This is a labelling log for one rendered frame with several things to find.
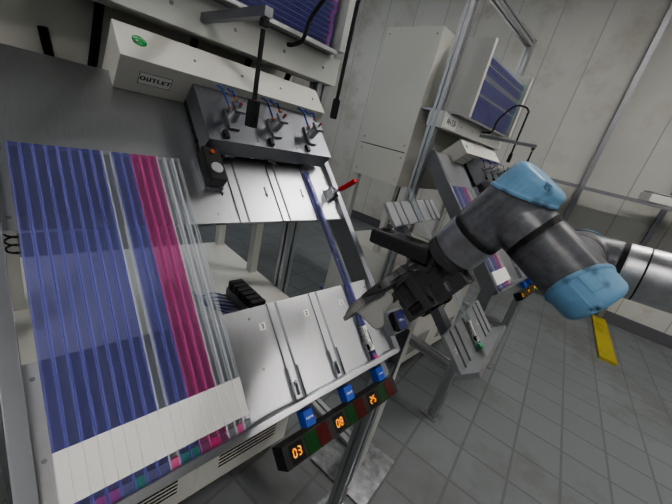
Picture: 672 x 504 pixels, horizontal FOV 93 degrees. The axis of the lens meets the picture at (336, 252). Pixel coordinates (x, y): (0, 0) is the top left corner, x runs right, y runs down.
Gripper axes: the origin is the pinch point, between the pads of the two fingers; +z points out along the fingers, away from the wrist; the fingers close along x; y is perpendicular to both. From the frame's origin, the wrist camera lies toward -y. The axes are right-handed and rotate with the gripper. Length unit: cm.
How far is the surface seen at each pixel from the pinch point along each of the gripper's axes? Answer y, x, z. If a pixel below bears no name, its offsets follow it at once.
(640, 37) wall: -115, 372, -129
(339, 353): 3.3, 1.1, 14.9
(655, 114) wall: -54, 378, -94
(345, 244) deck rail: -22.2, 18.8, 11.0
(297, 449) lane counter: 14.6, -14.2, 19.7
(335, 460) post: 29, 35, 86
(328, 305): -7.2, 3.4, 12.9
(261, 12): -43, -15, -26
